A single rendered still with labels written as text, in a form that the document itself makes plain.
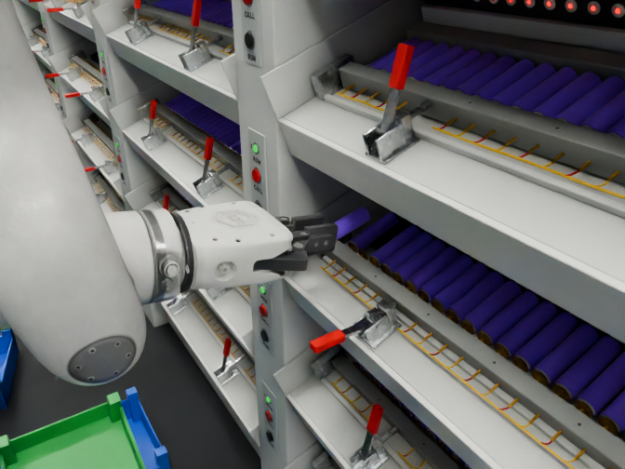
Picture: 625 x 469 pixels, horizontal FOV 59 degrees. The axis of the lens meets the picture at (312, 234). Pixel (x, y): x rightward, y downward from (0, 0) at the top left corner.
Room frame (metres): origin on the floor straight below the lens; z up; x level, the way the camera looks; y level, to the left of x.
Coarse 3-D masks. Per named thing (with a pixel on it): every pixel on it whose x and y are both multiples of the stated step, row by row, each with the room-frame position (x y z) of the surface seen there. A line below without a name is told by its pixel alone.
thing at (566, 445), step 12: (336, 264) 0.56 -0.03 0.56; (348, 276) 0.54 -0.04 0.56; (396, 312) 0.47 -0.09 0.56; (408, 324) 0.45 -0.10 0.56; (420, 336) 0.44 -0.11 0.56; (456, 360) 0.40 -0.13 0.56; (468, 372) 0.38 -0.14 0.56; (492, 384) 0.36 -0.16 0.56; (504, 396) 0.35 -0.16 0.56; (516, 408) 0.34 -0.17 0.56; (528, 420) 0.33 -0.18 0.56; (540, 420) 0.32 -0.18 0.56; (552, 432) 0.31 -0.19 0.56; (564, 444) 0.30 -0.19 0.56; (588, 456) 0.29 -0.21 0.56; (600, 468) 0.28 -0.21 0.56
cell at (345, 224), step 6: (354, 210) 0.56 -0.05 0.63; (360, 210) 0.56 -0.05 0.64; (366, 210) 0.56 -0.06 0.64; (348, 216) 0.55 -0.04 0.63; (354, 216) 0.55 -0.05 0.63; (360, 216) 0.55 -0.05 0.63; (366, 216) 0.55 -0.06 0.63; (336, 222) 0.54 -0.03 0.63; (342, 222) 0.54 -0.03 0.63; (348, 222) 0.54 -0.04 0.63; (354, 222) 0.54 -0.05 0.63; (360, 222) 0.55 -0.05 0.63; (342, 228) 0.54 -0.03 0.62; (348, 228) 0.54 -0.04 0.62; (354, 228) 0.54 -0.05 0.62; (342, 234) 0.54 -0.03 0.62
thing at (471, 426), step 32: (352, 192) 0.63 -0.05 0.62; (320, 256) 0.59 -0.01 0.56; (288, 288) 0.58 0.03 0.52; (320, 288) 0.54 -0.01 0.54; (352, 288) 0.53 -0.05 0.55; (320, 320) 0.52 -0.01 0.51; (352, 320) 0.48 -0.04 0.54; (352, 352) 0.47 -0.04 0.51; (384, 352) 0.43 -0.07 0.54; (416, 352) 0.42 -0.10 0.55; (384, 384) 0.43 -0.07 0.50; (416, 384) 0.39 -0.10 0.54; (448, 384) 0.38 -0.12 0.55; (480, 384) 0.37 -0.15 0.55; (448, 416) 0.35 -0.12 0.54; (480, 416) 0.34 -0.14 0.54; (512, 416) 0.34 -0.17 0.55; (480, 448) 0.32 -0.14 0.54; (512, 448) 0.31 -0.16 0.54; (544, 448) 0.31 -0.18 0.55
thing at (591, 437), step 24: (336, 240) 0.58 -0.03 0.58; (360, 264) 0.53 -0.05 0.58; (360, 288) 0.51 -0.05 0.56; (384, 288) 0.49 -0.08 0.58; (408, 312) 0.45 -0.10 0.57; (432, 312) 0.44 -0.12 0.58; (408, 336) 0.43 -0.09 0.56; (432, 336) 0.43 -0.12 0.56; (456, 336) 0.41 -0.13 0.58; (480, 360) 0.37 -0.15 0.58; (504, 360) 0.37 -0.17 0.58; (504, 384) 0.35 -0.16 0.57; (528, 384) 0.34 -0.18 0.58; (504, 408) 0.34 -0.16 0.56; (528, 408) 0.33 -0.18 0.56; (552, 408) 0.32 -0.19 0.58; (528, 432) 0.31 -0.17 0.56; (576, 432) 0.30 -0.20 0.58; (600, 432) 0.29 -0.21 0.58; (576, 456) 0.29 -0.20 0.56; (600, 456) 0.28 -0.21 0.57; (624, 456) 0.27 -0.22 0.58
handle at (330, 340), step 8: (368, 320) 0.45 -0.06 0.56; (344, 328) 0.44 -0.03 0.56; (352, 328) 0.44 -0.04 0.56; (360, 328) 0.44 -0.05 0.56; (328, 336) 0.43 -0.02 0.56; (336, 336) 0.43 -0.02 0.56; (344, 336) 0.43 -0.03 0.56; (312, 344) 0.41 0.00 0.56; (320, 344) 0.41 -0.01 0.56; (328, 344) 0.42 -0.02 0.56; (336, 344) 0.42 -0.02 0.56
